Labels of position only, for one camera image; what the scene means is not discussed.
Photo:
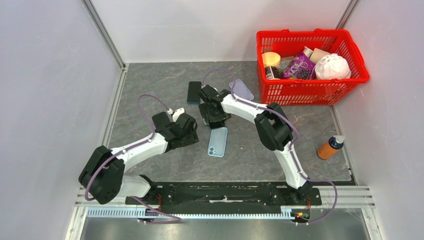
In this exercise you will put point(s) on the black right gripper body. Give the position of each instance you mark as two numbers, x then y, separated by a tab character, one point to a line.
205	108

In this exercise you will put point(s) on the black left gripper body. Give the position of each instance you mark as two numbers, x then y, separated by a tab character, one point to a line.
189	138

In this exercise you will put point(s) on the light blue phone case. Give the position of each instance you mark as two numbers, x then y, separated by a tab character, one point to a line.
217	142

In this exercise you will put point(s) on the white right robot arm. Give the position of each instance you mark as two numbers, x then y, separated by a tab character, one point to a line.
273	128

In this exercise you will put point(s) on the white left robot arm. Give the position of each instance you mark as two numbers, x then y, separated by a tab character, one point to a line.
103	176

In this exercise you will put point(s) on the black phone teal edge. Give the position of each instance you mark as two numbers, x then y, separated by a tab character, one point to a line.
193	92

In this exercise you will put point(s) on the lilac phone case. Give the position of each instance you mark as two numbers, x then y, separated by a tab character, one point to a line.
241	90

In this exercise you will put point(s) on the yellow lid jar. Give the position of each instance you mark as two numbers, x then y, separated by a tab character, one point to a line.
271	62

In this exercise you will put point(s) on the purple snack bag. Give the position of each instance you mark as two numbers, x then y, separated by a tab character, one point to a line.
300	68

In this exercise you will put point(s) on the red plastic basket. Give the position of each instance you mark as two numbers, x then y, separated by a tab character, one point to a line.
298	92

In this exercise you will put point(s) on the beige cardboard tube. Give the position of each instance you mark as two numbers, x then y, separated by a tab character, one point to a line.
317	54

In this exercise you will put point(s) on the orange pump bottle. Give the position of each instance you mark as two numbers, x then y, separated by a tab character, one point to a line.
332	146

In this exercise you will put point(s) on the white plastic bag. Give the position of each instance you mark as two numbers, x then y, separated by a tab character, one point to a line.
332	66

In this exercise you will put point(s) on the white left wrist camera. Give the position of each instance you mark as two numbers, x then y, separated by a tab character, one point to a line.
177	113

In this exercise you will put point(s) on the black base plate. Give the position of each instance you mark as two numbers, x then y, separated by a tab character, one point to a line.
227	197

